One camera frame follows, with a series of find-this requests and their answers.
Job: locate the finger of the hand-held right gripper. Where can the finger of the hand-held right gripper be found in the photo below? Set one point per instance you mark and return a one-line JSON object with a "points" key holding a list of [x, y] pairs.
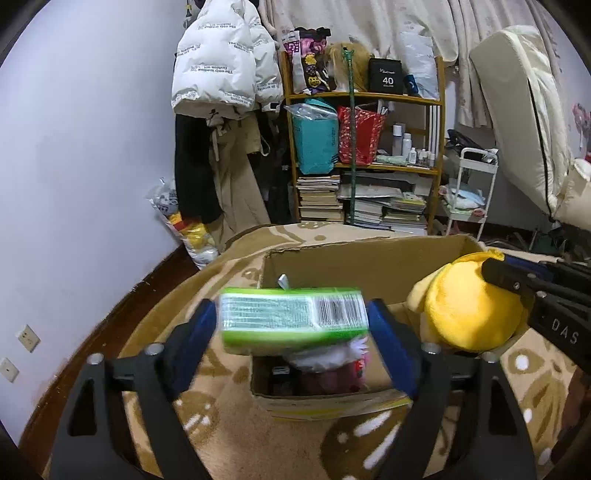
{"points": [[508, 277]]}

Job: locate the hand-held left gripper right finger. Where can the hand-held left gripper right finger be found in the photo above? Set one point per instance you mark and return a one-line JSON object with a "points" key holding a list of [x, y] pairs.
{"points": [[390, 341]]}

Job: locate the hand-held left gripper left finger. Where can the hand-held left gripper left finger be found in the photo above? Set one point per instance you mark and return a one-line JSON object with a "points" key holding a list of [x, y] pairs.
{"points": [[196, 337]]}

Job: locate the yellow plush toy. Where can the yellow plush toy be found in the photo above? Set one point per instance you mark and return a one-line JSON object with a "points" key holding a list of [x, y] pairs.
{"points": [[466, 309]]}

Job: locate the printed cardboard box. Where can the printed cardboard box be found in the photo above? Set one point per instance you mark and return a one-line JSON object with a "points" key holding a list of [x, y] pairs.
{"points": [[351, 263]]}

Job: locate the green tissue packet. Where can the green tissue packet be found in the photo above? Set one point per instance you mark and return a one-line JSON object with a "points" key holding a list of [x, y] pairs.
{"points": [[286, 318]]}

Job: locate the white fluffy plush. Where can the white fluffy plush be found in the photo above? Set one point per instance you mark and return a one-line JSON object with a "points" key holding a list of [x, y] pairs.
{"points": [[323, 353]]}

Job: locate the dark red plush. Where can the dark red plush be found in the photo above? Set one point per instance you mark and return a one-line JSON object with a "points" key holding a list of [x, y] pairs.
{"points": [[328, 381]]}

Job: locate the light blue plush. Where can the light blue plush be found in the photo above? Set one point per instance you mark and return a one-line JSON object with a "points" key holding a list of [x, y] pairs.
{"points": [[464, 197]]}

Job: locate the plastic bag of plush toys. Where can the plastic bag of plush toys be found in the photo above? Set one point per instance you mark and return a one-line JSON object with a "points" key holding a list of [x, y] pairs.
{"points": [[184, 226]]}

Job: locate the white trolley cart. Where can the white trolley cart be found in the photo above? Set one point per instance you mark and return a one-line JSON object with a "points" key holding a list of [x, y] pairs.
{"points": [[475, 154]]}

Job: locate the pile of books and papers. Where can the pile of books and papers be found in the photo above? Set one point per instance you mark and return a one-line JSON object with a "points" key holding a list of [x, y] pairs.
{"points": [[392, 203]]}

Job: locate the group of small white bottles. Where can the group of small white bottles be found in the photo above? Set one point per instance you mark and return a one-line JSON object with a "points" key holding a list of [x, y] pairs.
{"points": [[413, 150]]}

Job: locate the beige trousers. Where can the beige trousers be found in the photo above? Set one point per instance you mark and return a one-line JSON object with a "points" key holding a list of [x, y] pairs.
{"points": [[240, 184]]}

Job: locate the stack of brown books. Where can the stack of brown books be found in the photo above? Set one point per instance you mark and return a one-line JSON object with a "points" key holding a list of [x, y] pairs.
{"points": [[318, 198]]}

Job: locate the black coat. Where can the black coat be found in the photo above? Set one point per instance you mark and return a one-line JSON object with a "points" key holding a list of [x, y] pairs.
{"points": [[196, 170]]}

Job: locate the white mattress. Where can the white mattress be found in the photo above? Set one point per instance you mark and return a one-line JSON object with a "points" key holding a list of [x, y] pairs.
{"points": [[521, 101]]}

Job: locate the black hanging garment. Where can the black hanging garment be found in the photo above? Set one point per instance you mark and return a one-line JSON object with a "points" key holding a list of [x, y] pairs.
{"points": [[277, 175]]}

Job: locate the green pole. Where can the green pole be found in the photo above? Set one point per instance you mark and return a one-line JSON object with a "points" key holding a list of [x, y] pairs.
{"points": [[353, 152]]}

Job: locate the red patterned bag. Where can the red patterned bag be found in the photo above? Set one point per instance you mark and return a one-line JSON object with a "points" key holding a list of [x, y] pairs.
{"points": [[364, 138]]}

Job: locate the teal bag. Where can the teal bag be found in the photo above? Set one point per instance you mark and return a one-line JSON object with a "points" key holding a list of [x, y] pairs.
{"points": [[316, 143]]}

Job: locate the wooden shelf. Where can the wooden shelf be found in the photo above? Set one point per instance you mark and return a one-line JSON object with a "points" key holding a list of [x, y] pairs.
{"points": [[364, 98]]}

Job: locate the white plastic bag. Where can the white plastic bag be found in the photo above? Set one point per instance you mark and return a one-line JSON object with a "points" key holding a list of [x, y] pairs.
{"points": [[418, 60]]}

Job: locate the black box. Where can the black box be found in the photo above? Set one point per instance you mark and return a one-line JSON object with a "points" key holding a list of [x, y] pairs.
{"points": [[385, 76]]}

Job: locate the blonde wig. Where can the blonde wig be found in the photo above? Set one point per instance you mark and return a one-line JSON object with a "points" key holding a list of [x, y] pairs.
{"points": [[353, 62]]}

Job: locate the white puffer jacket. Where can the white puffer jacket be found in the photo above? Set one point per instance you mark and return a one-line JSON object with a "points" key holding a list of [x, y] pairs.
{"points": [[217, 60]]}

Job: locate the cream curtain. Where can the cream curtain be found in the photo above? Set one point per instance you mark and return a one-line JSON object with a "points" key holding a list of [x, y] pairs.
{"points": [[369, 23]]}

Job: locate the colourful sock packet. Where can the colourful sock packet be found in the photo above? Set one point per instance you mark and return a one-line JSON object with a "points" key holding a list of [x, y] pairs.
{"points": [[307, 60]]}

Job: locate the white wall outlet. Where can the white wall outlet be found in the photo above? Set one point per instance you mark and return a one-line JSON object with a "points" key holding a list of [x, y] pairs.
{"points": [[8, 370], [28, 338]]}

